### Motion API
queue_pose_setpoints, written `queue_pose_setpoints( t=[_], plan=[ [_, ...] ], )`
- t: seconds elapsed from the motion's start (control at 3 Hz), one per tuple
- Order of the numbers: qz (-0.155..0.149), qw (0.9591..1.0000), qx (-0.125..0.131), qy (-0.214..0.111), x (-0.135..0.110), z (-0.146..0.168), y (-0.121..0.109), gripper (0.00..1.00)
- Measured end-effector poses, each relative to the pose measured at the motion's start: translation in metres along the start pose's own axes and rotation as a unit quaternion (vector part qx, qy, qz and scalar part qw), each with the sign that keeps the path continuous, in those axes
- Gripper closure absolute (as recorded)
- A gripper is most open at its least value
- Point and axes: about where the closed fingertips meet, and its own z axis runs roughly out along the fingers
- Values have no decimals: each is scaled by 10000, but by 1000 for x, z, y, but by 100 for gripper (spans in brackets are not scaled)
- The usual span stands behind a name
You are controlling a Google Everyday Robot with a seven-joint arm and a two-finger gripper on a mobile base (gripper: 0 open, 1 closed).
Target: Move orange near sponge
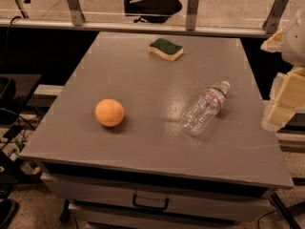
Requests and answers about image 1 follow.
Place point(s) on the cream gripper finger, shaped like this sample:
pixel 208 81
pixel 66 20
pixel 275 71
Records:
pixel 287 96
pixel 274 43

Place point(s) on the orange ball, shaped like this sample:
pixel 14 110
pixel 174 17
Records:
pixel 109 112

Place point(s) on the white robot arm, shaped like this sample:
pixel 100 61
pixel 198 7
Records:
pixel 293 48

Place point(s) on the green yellow sponge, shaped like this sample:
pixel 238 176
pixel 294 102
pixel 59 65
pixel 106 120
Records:
pixel 166 49

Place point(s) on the clear plastic water bottle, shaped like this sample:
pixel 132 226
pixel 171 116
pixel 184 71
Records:
pixel 200 114

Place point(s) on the black office chair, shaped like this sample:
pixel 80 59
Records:
pixel 151 3

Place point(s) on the grey drawer cabinet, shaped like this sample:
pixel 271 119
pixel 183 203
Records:
pixel 223 176

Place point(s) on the black side table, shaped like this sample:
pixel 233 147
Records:
pixel 15 92

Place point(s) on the metal railing frame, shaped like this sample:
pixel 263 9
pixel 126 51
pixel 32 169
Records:
pixel 188 25

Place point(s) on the black drawer handle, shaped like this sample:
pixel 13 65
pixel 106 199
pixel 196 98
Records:
pixel 155 204

